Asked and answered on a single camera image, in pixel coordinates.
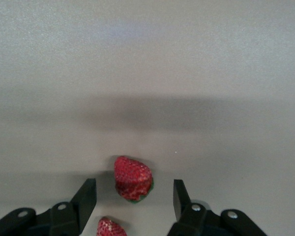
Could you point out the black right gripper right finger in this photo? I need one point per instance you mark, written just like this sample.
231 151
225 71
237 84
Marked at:
184 209

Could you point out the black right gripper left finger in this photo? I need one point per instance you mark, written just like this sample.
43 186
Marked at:
83 204

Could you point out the red strawberry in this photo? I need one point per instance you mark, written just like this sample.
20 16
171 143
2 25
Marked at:
110 228
131 177

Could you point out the brown table cover sheet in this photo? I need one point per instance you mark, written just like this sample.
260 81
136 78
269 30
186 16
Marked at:
147 61

